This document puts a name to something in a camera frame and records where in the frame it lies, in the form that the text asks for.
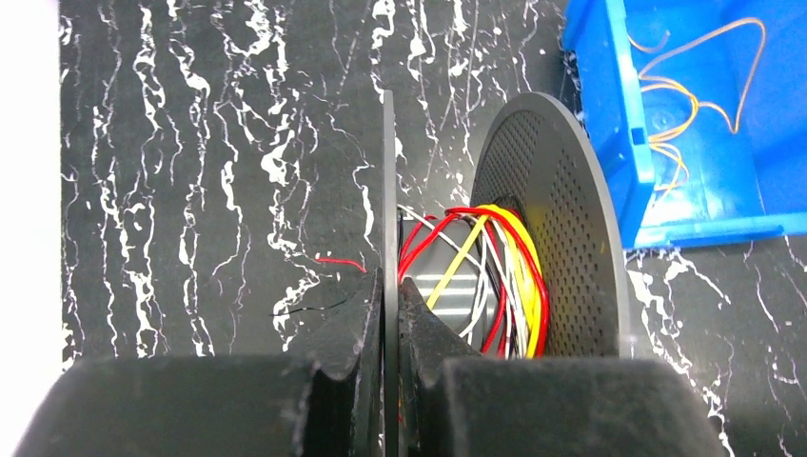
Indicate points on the blue plastic bin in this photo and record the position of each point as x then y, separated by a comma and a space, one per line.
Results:
697, 113

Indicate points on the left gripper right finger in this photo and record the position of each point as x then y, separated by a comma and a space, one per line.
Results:
457, 402

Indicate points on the dark grey cable spool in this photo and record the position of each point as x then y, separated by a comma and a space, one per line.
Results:
537, 162

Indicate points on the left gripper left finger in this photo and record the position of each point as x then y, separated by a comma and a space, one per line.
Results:
319, 398

